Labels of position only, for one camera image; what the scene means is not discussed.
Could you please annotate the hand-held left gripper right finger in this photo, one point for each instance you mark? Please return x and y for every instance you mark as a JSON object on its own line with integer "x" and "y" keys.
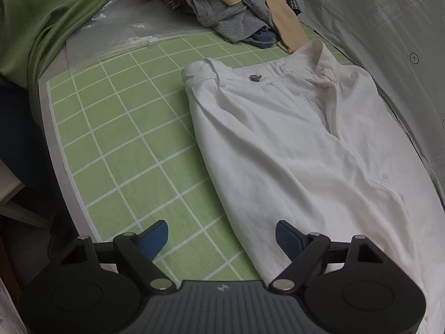
{"x": 288, "y": 240}

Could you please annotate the grey sweater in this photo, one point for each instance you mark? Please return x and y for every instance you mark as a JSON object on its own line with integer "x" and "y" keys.
{"x": 229, "y": 17}

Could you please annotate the green grid mat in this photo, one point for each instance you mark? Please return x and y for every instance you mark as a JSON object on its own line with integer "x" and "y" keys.
{"x": 121, "y": 139}

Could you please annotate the green curtain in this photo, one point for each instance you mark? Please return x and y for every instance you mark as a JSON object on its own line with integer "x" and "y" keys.
{"x": 52, "y": 17}

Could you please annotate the dark blue cloth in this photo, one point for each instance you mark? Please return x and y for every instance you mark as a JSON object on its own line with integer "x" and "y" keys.
{"x": 21, "y": 128}

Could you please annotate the white pants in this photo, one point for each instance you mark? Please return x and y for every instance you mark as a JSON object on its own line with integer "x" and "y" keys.
{"x": 295, "y": 153}

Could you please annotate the white furniture frame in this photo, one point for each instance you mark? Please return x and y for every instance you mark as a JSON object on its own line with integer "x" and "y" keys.
{"x": 14, "y": 195}

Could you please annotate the blue denim garment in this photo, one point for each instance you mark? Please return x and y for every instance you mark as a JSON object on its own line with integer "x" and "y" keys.
{"x": 265, "y": 38}

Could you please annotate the beige garment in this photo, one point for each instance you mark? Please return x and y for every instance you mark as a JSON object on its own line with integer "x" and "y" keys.
{"x": 285, "y": 24}

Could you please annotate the clear plastic bag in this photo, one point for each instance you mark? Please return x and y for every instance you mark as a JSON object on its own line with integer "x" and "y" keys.
{"x": 114, "y": 31}

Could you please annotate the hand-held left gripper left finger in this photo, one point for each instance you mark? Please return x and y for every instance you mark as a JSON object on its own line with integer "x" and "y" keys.
{"x": 154, "y": 240}

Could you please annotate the white carrot print sheet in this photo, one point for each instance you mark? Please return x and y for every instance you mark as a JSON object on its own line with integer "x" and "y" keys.
{"x": 382, "y": 41}

